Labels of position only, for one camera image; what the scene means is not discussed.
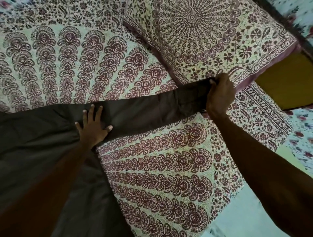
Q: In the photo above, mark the pale green plain sheet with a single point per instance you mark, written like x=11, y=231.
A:
x=247, y=212

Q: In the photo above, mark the cream maroon patterned bedsheet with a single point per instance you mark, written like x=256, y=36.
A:
x=73, y=61

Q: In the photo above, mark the person's left thumb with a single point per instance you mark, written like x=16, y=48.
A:
x=107, y=129

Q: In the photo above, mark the yellow wooden board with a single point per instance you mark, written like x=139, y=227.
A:
x=286, y=80

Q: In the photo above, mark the dark wooden bed frame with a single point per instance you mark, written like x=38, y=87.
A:
x=291, y=31

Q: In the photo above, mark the person's right hand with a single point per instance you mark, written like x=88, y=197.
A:
x=220, y=97

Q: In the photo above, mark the person's right thumb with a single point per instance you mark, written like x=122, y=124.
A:
x=212, y=84

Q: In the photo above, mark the person's left hand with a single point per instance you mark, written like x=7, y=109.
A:
x=93, y=133

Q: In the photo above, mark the white floral cloth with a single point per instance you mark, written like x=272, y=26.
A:
x=302, y=139
x=298, y=14

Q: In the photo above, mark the person's left middle finger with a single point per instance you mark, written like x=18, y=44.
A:
x=92, y=113

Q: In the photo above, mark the cream maroon patterned pillow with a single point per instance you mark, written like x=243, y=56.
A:
x=203, y=36

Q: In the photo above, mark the person's left little finger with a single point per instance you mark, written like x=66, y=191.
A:
x=79, y=127

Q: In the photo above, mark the person's right forearm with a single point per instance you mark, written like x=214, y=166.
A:
x=266, y=175

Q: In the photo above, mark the dark brown garment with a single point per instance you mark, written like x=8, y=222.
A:
x=146, y=109

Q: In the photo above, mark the person's left forearm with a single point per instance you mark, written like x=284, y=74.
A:
x=46, y=193

